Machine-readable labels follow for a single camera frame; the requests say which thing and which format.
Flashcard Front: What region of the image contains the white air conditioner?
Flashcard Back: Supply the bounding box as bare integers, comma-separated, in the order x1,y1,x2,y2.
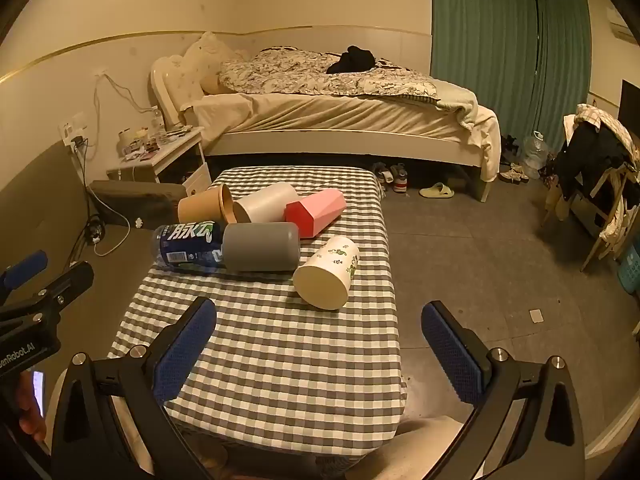
606,7,637,42

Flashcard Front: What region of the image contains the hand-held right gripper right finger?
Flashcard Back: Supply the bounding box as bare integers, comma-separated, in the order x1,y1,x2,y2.
421,301,587,480

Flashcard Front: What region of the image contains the black clothing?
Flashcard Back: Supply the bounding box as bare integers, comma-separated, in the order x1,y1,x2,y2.
327,45,377,75

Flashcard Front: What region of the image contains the white nightstand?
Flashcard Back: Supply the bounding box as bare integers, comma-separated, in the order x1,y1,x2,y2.
106,126,213,197

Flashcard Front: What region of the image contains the brown paper cup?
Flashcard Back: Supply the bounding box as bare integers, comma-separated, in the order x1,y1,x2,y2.
177,182,236,225

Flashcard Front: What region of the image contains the pair of sneakers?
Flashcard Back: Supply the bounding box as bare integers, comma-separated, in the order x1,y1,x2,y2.
372,162,411,194

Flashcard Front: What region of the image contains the cream pillow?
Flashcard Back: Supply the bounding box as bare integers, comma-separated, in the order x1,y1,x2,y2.
181,31,242,96

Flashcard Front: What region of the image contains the blue label drink bottle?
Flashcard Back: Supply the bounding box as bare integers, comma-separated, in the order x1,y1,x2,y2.
151,220,229,274

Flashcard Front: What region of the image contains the patterned quilt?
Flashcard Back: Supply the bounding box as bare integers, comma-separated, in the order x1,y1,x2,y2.
218,47,441,101

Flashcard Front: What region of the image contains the person's left hand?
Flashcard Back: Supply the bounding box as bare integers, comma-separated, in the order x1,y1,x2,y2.
14,374,49,442

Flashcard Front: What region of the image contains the checked tablecloth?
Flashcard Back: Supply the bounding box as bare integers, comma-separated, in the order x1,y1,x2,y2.
107,165,409,480

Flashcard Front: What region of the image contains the lit phone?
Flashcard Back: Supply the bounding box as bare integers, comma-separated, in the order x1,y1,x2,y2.
30,369,47,417

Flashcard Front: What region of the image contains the white plastic cup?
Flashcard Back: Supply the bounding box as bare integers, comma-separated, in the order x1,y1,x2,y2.
232,181,300,224

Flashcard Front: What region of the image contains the black jacket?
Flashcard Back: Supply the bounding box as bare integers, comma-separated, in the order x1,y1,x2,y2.
554,121,632,197

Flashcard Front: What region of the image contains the black screen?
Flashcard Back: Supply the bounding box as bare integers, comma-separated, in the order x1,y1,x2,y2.
620,79,640,134

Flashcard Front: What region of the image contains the white bed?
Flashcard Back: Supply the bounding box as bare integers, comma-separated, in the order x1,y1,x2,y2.
150,54,501,204

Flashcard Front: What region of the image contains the yellow slipper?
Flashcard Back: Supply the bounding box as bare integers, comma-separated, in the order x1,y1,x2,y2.
418,182,455,200

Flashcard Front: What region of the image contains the white floral paper cup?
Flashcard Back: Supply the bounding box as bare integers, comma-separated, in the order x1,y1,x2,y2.
293,235,362,311

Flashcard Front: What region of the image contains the pink angular cup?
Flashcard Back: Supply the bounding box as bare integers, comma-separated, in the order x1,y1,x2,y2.
284,189,347,239

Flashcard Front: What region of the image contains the wooden chair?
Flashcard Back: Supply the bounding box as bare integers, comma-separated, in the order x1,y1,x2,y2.
542,102,640,274

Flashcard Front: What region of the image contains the beige bed sheet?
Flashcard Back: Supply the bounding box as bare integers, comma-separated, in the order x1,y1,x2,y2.
192,79,501,181

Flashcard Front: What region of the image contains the large water jug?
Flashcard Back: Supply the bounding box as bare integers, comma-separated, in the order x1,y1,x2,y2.
522,131,550,172

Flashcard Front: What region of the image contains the person's leg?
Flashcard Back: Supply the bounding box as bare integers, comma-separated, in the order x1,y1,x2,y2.
357,414,477,480

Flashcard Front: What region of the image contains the blue basket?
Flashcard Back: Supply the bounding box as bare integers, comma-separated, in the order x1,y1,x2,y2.
617,237,640,294

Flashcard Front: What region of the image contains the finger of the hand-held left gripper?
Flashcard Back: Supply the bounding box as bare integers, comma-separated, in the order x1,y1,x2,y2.
0,251,50,306
0,261,95,328

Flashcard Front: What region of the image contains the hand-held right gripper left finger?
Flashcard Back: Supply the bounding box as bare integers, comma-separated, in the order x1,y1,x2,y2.
50,296,221,480

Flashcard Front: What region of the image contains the narrow green curtain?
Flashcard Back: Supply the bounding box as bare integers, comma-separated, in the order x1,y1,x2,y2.
536,0,592,155

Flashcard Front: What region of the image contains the white wall cable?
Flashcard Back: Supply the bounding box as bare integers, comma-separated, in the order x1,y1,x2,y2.
94,72,154,132

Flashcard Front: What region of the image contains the wall socket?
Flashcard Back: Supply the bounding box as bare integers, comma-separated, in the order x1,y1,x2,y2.
59,114,89,155

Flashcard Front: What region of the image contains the grey plastic cup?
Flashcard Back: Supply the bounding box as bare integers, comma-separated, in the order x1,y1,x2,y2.
222,222,301,273

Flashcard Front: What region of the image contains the wide green curtain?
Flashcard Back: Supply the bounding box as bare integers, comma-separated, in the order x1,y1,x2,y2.
431,0,540,122

